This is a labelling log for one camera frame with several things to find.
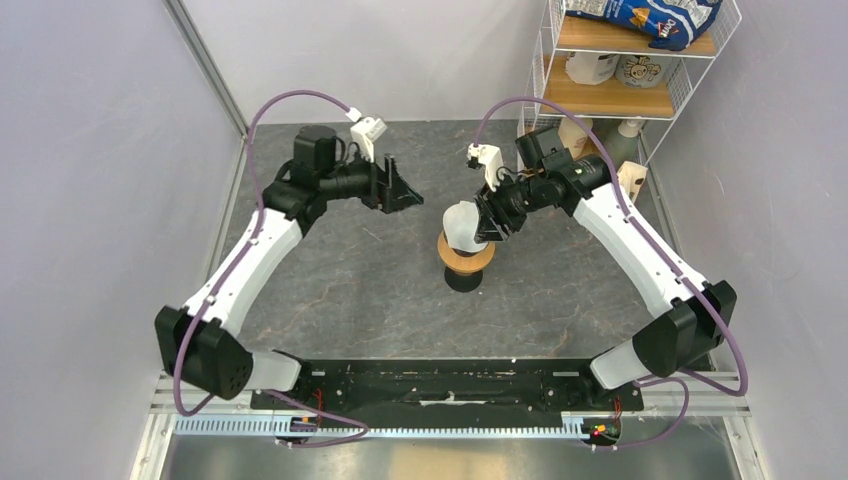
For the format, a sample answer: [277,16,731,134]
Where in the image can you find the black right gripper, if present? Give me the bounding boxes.
[473,170,547,244]

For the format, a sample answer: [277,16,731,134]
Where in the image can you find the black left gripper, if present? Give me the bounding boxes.
[320,146,424,215]

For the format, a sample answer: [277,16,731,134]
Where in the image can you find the white paper coffee filter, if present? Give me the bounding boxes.
[442,201,489,254]

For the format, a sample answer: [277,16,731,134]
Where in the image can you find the orange coffee dripper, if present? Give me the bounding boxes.
[437,232,496,293]

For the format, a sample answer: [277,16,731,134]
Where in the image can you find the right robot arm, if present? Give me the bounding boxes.
[467,127,737,409]

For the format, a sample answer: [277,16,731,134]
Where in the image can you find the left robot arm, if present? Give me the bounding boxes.
[154,117,423,409]

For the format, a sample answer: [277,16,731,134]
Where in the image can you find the white bottle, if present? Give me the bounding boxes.
[558,117,588,160]

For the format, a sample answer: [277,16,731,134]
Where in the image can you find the wooden holder block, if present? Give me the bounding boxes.
[617,161,648,202]

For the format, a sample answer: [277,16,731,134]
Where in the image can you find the green spray bottle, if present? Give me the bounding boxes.
[602,119,645,170]

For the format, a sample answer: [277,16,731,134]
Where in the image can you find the white jar with label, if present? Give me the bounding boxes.
[565,52,620,86]

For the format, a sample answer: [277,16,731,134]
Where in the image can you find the blue chip bag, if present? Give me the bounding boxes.
[565,0,723,51]

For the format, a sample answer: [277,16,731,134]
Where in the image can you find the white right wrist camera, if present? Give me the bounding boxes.
[466,144,504,192]

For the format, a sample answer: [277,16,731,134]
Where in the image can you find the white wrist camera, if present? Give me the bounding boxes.
[466,144,504,192]
[346,107,387,163]

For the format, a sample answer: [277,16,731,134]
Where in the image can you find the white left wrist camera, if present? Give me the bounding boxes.
[346,107,387,163]

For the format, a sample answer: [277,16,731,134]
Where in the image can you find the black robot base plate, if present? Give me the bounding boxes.
[288,358,646,430]

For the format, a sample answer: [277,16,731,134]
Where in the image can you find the white wire shelf rack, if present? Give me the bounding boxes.
[524,1,742,162]

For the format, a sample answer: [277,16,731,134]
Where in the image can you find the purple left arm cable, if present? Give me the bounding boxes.
[172,90,371,450]

